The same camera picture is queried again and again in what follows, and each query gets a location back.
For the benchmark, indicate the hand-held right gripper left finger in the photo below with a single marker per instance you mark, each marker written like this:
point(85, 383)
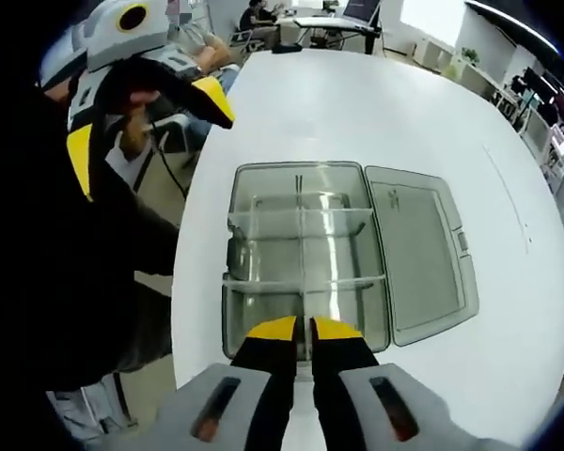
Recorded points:
point(235, 409)

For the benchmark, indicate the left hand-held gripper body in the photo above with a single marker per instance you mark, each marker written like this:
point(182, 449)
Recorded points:
point(122, 42)

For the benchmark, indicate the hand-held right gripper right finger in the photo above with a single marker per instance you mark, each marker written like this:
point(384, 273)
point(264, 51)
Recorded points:
point(357, 409)

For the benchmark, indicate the clear plastic guide fixture box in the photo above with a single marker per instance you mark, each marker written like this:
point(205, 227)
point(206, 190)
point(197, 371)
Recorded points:
point(338, 253)

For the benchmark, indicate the person's left hand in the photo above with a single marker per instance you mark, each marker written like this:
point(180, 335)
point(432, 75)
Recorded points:
point(138, 127)

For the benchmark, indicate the person's grey trousers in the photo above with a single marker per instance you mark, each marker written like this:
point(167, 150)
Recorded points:
point(89, 413)

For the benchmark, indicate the potted plant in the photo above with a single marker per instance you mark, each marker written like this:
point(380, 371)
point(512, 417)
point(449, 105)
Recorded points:
point(470, 55)

